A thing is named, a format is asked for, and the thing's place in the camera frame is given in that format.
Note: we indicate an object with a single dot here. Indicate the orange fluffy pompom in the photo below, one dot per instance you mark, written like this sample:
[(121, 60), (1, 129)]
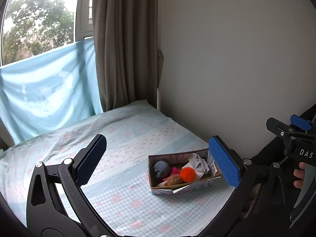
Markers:
[(188, 174)]

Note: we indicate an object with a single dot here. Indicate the grey plush sock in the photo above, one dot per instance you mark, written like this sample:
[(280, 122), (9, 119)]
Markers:
[(161, 169)]

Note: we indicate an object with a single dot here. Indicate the dark window frame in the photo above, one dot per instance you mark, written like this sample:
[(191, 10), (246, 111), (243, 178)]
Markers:
[(83, 20)]

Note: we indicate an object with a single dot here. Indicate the cardboard box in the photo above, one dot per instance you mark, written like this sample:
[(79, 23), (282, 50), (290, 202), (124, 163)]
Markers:
[(179, 160)]

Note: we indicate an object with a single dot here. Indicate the brown grey curtain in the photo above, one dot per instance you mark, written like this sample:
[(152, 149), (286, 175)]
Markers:
[(128, 60)]

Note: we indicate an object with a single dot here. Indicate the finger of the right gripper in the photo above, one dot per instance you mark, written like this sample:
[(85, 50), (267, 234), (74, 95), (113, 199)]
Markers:
[(301, 123), (277, 128)]

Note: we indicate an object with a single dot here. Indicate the grey microfibre cloth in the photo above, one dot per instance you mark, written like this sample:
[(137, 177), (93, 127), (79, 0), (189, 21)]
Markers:
[(198, 163)]

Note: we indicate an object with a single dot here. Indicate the brown fluffy pompom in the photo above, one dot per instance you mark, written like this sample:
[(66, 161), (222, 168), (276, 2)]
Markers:
[(175, 179)]

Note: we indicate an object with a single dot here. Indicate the magenta zip pouch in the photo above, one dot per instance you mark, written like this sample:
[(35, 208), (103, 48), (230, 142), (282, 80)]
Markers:
[(174, 170)]

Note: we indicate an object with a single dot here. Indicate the person's right hand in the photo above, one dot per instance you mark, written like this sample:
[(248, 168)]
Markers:
[(299, 174)]

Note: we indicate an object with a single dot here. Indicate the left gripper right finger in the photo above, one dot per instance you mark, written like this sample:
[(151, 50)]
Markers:
[(256, 206)]

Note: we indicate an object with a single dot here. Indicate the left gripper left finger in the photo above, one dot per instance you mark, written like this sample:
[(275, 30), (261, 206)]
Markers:
[(56, 205)]

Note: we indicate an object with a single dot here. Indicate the light blue hanging sheet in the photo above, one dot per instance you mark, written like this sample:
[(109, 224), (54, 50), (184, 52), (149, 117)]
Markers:
[(49, 91)]

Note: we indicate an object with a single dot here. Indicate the light blue patterned bed cover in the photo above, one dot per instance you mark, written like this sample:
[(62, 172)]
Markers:
[(119, 189)]

